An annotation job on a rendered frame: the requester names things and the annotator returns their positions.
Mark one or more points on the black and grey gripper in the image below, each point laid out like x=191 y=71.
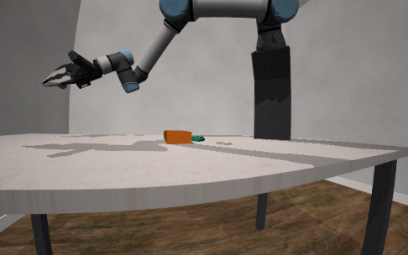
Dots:
x=78 y=75

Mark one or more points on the orange bin rack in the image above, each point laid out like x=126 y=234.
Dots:
x=177 y=136

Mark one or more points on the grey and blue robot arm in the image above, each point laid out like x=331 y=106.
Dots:
x=269 y=15

